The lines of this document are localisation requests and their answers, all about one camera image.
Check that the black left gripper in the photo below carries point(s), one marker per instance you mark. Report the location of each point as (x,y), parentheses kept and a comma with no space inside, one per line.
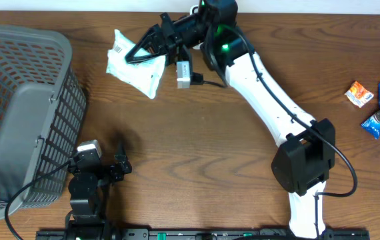
(116,175)

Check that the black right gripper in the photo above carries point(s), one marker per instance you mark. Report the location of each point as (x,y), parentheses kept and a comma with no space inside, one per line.
(158,36)

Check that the light teal wipes pack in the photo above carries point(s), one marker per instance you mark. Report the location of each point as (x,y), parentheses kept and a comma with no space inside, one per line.
(143,76)

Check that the orange snack packet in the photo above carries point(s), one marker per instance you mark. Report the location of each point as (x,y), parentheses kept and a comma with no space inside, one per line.
(358,95)

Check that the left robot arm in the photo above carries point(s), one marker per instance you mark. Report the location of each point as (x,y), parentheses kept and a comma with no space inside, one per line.
(89,189)

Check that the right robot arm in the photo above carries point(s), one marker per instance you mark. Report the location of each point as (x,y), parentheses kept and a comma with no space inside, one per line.
(305,152)

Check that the white barcode scanner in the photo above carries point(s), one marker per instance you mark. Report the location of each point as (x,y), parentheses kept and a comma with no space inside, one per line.
(194,9)

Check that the grey plastic mesh basket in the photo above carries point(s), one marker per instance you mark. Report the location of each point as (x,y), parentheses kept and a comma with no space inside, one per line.
(41,111)

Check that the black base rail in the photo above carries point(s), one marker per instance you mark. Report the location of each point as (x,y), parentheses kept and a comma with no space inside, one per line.
(145,234)

